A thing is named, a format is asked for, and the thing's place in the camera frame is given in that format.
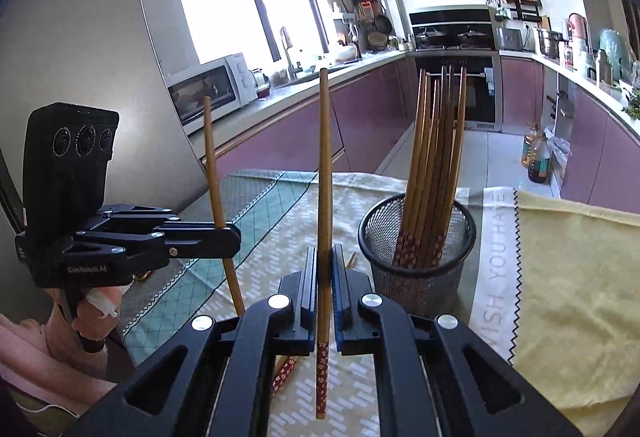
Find kitchen faucet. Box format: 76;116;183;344
280;26;303;80

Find steel stock pot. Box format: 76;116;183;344
535;28;564;60

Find bundle of chopsticks in holder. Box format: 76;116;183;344
400;67;466;252

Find patterned beige green tablecloth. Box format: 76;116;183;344
117;168;471;437

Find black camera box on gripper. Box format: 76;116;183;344
23;102;119;238

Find wooden chopstick on cloth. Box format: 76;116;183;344
271;356;297;397

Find yellow cloth with text border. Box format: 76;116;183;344
469;186;639;436

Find white microwave oven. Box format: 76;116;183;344
166;53;257;134

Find green leafy vegetables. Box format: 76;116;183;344
624;88;640;120

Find cooking oil bottle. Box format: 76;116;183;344
521;123;540;168

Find left human hand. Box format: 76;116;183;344
43;287;129;379

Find mint green appliance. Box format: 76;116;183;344
599;28;631;82

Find black mesh utensil holder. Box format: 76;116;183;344
358;194;476;318

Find pink sleeve forearm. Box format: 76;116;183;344
1;317;115;414

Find dark sauce bottle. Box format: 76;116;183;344
527;134;551;184

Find black built-in oven stove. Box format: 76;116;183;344
409;4;503;132

